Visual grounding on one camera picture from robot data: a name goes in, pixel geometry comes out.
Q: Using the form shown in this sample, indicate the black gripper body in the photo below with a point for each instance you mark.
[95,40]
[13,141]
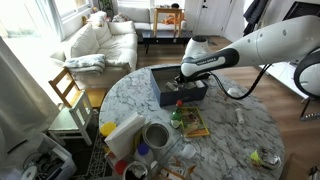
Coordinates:
[182,80]

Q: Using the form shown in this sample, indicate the dark blue cardboard box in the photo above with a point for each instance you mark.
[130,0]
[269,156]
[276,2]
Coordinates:
[167,90]

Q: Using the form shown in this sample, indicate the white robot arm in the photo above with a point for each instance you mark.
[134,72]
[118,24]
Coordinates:
[292,39]

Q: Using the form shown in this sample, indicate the green sauce bottle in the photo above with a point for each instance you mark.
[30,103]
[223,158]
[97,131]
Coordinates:
[177,115]

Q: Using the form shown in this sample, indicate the dark coffee table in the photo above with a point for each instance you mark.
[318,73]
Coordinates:
[165,37]

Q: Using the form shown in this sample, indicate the grey paint can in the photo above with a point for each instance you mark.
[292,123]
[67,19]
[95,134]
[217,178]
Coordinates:
[156,135]

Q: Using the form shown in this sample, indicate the clear plastic container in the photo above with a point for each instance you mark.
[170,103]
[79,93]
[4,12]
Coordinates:
[170,154]

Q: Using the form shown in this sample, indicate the white squeeze tube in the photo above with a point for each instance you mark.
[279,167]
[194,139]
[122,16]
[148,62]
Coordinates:
[239,115]

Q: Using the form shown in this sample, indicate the wooden side table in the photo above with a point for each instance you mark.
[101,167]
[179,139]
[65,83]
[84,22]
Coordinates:
[168,16]

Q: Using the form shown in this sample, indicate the white sofa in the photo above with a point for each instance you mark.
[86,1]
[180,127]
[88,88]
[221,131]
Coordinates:
[117,42]

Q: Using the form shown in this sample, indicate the blue cap jar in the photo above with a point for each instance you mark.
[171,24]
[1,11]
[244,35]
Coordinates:
[144,154]

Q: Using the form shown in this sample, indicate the folded grey blanket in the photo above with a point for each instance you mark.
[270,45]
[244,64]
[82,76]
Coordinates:
[94,63]

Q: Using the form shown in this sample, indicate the orange torn snack bag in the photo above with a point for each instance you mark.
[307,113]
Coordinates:
[175,170]

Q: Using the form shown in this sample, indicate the yellow plastic lid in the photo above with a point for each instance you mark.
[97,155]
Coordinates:
[107,128]

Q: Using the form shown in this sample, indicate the metal bowl with foil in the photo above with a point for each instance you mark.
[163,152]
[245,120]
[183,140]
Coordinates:
[265,158]

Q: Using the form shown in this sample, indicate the white step stool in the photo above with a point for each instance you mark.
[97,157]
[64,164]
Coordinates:
[71,123]

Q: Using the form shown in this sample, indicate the white storage bin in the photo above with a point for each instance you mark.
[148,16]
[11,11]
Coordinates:
[39,158]

